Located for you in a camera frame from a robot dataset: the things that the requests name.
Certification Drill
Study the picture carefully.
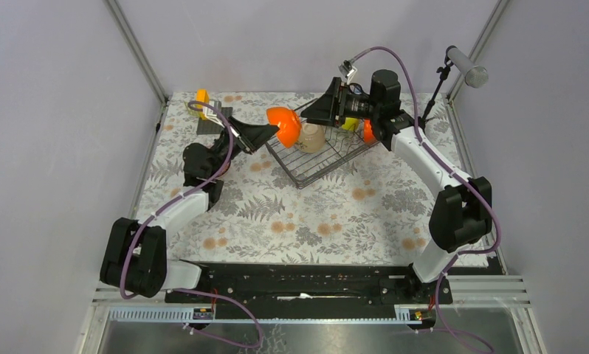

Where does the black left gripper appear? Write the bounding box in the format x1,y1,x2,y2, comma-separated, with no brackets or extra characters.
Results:
207,117,280,178

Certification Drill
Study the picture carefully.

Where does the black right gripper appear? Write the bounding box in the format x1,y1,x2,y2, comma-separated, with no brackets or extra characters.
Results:
300,77,380,130

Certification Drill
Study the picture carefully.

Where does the orange bowl front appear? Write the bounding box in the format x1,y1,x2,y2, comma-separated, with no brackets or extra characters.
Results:
266,107,302,148

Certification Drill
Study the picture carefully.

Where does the orange bowl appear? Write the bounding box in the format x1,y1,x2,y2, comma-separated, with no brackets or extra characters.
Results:
362,119,377,145
266,107,302,148

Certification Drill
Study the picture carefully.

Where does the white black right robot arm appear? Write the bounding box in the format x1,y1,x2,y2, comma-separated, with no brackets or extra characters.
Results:
301,69,493,304

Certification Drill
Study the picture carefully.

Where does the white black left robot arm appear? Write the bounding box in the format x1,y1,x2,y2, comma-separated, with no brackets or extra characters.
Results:
100,117,279,303

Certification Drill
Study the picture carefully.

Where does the yellow green bowl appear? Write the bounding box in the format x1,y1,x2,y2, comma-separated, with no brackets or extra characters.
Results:
341,117,360,132

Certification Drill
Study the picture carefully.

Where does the beige ceramic bowl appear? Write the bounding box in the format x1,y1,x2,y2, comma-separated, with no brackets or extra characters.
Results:
295,122,326,153

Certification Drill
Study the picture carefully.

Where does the grey lego baseplate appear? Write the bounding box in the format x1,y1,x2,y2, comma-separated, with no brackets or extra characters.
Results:
196,117,223,136

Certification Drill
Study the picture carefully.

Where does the orange bowl rear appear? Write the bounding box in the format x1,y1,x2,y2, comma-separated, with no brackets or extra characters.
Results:
362,119,377,145

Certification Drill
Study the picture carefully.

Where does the yellow green grid plate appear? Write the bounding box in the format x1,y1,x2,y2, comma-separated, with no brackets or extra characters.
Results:
185,102,202,118

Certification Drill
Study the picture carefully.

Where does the orange block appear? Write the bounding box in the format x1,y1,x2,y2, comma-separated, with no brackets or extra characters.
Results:
195,89,210,103

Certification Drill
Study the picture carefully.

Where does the floral tablecloth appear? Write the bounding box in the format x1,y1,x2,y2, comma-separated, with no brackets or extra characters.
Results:
123,91,489,268

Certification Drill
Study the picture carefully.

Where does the black microphone tripod stand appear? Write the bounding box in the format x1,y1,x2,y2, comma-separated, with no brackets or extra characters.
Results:
418,56,454,130

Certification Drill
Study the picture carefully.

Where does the silver microphone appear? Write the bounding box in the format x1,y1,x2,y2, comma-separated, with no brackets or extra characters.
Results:
446,46,489,89

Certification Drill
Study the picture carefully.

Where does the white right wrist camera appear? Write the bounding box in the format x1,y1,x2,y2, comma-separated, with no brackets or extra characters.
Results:
338,60,357,84

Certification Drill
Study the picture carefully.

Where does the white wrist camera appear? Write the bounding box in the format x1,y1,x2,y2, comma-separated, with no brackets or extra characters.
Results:
199,101,221,122
338,60,357,84

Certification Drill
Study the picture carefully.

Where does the black wire dish rack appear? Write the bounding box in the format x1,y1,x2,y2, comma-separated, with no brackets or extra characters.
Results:
265,126,377,189

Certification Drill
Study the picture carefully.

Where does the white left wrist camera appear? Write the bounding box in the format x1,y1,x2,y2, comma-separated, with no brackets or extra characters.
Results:
199,101,221,122

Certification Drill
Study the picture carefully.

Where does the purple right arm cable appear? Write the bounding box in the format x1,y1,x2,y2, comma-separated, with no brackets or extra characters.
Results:
351,46,502,354

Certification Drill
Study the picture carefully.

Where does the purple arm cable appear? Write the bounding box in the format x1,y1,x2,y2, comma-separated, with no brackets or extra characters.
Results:
119,100,266,349
351,46,502,354

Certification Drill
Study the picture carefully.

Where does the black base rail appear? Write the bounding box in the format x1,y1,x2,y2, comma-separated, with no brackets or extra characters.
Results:
165,261,455,321

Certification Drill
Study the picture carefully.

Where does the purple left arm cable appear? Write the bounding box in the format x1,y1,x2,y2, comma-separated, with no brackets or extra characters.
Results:
119,100,266,349

